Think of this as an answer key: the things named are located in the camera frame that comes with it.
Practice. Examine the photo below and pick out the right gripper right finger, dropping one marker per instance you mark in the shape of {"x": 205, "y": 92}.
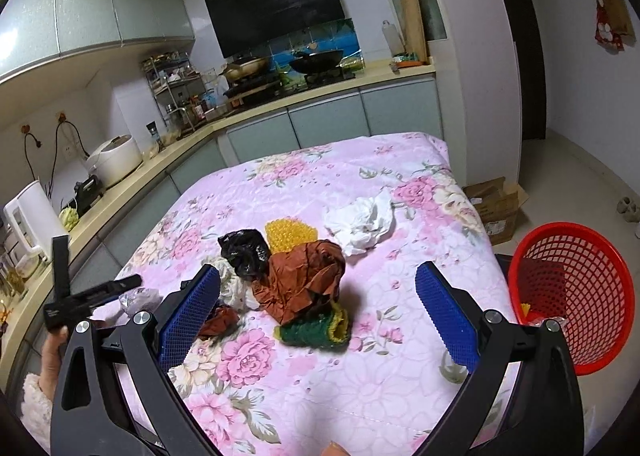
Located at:
{"x": 544, "y": 412}

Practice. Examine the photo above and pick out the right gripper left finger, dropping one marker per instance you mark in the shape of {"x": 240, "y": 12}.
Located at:
{"x": 114, "y": 396}

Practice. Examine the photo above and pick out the pink fleece sleeve forearm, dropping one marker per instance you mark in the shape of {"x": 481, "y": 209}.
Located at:
{"x": 36, "y": 411}

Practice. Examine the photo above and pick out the lower kitchen cabinets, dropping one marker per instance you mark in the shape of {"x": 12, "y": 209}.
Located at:
{"x": 108, "y": 234}

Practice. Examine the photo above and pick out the kitchen cabinets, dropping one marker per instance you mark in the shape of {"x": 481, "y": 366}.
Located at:
{"x": 34, "y": 32}
{"x": 108, "y": 234}

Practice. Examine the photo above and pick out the upper kitchen cabinets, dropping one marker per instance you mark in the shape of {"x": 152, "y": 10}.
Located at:
{"x": 34, "y": 32}

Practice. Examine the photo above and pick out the left hand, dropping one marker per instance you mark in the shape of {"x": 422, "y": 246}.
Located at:
{"x": 51, "y": 362}

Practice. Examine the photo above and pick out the right hand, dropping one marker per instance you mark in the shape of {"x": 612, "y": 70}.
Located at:
{"x": 334, "y": 449}

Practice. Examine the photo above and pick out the silver foil wrapper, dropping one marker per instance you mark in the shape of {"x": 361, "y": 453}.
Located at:
{"x": 140, "y": 299}

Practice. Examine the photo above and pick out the white electric kettle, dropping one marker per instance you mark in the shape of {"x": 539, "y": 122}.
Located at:
{"x": 34, "y": 221}

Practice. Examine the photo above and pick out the red plastic basket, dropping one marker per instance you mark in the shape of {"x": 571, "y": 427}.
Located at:
{"x": 573, "y": 274}

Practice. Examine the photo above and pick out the pink floral tablecloth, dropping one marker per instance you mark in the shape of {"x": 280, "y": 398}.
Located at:
{"x": 383, "y": 392}

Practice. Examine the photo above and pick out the beige crumpled paper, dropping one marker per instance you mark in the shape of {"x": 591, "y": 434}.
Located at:
{"x": 234, "y": 292}

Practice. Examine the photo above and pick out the white rice cooker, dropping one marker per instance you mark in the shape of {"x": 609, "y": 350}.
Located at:
{"x": 114, "y": 160}

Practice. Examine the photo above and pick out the black crumpled plastic bag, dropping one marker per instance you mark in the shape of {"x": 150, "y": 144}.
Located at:
{"x": 247, "y": 252}

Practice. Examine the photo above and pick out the cardboard box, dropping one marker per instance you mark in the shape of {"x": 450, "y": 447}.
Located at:
{"x": 498, "y": 204}

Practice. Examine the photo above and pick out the brown crumpled paper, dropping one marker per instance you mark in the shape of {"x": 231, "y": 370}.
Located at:
{"x": 300, "y": 281}

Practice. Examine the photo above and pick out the green yellow scouring sponge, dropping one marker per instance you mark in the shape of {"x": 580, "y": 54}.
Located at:
{"x": 327, "y": 329}

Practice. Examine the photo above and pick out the yellow foam net piece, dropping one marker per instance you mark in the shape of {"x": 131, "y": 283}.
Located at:
{"x": 286, "y": 233}

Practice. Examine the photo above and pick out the metal spice rack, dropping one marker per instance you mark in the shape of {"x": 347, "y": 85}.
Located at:
{"x": 177, "y": 89}

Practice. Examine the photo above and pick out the white crumpled tissue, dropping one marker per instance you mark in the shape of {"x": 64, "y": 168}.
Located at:
{"x": 360, "y": 225}

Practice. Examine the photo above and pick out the brass coloured pan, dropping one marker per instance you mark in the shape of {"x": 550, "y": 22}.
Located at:
{"x": 235, "y": 71}

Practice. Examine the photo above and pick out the black wok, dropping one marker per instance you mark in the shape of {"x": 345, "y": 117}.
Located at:
{"x": 310, "y": 63}

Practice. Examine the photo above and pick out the red hanging cloth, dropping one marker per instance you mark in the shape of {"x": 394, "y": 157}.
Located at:
{"x": 605, "y": 35}

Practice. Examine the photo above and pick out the black range hood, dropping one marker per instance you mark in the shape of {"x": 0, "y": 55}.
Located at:
{"x": 241, "y": 25}

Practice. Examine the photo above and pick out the wooden cutting board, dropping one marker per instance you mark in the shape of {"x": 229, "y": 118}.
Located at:
{"x": 414, "y": 29}

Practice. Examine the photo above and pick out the hanging brown board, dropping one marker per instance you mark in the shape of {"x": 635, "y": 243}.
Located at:
{"x": 618, "y": 18}

